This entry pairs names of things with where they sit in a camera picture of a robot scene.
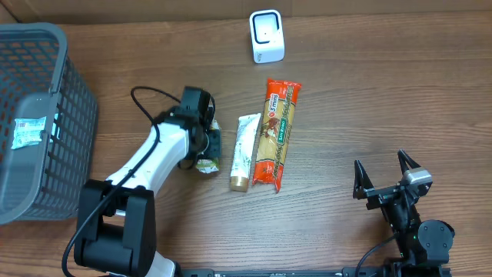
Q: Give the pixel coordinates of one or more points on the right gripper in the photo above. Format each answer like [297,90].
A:
[364,188]

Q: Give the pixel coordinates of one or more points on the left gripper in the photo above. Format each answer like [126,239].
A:
[217,152]

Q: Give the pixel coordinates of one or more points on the green snack packet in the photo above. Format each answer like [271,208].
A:
[208,166]

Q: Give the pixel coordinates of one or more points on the white cream tube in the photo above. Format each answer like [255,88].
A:
[243,149]

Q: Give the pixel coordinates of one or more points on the orange spaghetti packet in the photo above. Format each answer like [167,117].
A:
[279,107]

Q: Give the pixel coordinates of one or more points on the teal wet wipes packet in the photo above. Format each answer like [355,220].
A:
[28,132]

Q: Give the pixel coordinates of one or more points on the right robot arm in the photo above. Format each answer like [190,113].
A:
[423,245]

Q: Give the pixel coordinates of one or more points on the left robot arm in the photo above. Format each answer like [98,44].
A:
[116,230]

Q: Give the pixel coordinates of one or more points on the white barcode scanner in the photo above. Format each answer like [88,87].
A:
[267,37]

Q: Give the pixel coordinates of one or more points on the grey plastic basket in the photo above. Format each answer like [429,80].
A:
[38,79]

